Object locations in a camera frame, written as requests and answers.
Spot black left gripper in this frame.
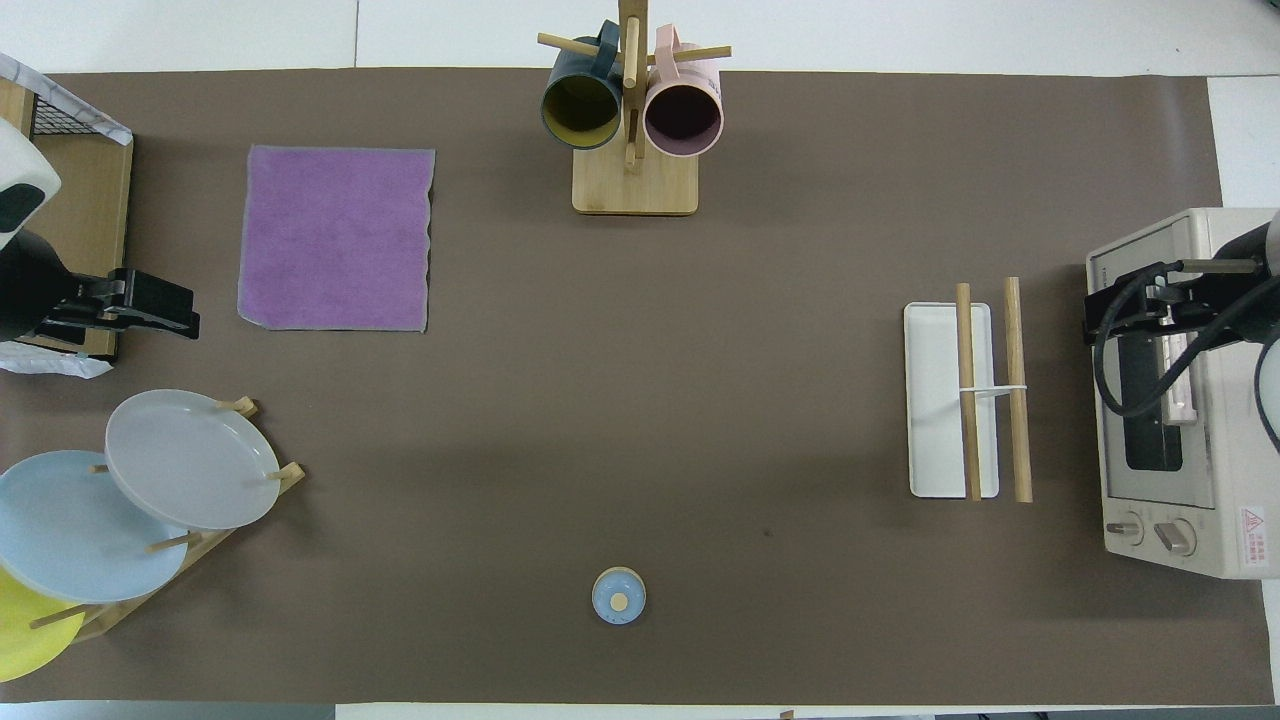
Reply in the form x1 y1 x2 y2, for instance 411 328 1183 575
0 230 201 346

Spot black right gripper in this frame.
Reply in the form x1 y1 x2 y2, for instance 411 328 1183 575
1084 224 1280 347

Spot purple and grey towel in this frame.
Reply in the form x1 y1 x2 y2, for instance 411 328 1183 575
238 145 436 333

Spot white towel rack wooden rods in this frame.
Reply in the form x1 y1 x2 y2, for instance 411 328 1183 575
904 277 1033 504

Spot wooden plate rack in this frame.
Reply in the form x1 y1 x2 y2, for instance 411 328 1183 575
28 396 306 644

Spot wooden shelf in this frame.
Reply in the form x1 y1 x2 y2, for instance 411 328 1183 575
0 75 135 362

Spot grey plate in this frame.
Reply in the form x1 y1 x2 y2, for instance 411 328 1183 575
105 389 282 531

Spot cream toaster oven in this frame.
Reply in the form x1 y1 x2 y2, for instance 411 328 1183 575
1086 207 1280 582

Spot marble pattern sheet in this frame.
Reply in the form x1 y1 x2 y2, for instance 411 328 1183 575
0 52 134 380

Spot light blue plate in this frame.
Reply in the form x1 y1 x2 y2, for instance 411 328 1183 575
0 450 191 604

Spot yellow plate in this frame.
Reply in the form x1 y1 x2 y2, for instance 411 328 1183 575
0 565 88 683

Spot dark teal mug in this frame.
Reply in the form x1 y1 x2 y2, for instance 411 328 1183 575
541 20 625 151

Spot pink mug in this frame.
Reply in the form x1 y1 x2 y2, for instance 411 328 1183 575
643 25 724 159

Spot brown table mat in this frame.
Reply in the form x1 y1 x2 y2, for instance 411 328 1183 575
0 67 1278 705

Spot wooden mug tree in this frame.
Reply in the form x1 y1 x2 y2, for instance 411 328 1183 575
537 0 733 217

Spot blue round bell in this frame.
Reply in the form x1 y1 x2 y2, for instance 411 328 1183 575
592 567 647 626

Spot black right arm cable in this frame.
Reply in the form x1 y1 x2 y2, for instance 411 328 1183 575
1092 266 1280 453

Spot black wire basket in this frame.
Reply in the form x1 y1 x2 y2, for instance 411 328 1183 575
30 88 119 141

